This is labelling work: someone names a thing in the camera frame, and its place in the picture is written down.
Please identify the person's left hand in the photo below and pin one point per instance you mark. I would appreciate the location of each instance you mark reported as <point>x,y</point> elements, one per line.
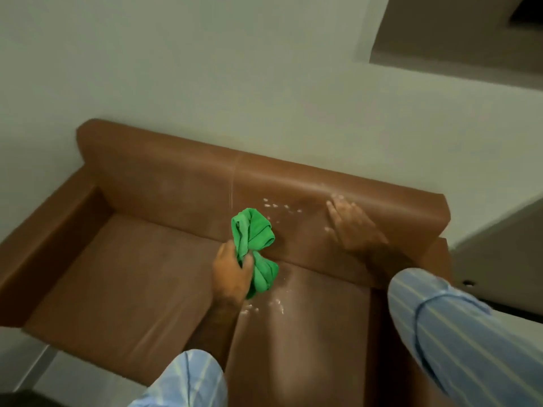
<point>227,275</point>

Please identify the person's right hand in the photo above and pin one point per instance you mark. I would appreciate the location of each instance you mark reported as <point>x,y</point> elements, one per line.
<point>358,231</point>

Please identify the person's left thumb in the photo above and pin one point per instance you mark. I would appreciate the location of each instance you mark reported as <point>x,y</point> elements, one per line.
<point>247,262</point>

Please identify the person's right fingers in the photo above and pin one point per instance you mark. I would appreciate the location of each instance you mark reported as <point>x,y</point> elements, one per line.
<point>341,209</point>

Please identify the green microfiber cloth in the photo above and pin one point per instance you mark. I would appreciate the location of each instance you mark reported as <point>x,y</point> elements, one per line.
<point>251,228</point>

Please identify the person's left forearm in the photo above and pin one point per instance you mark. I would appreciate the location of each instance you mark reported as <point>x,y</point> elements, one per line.
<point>208,347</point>

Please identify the person's right forearm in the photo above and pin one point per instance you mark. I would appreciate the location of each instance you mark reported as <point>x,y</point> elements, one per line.
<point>445,334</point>

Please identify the white foam specks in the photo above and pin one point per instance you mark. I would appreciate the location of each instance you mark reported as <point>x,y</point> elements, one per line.
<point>278,205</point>
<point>265,307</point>

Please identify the brown leather sofa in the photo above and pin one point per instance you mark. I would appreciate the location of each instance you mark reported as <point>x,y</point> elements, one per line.
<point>140,267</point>

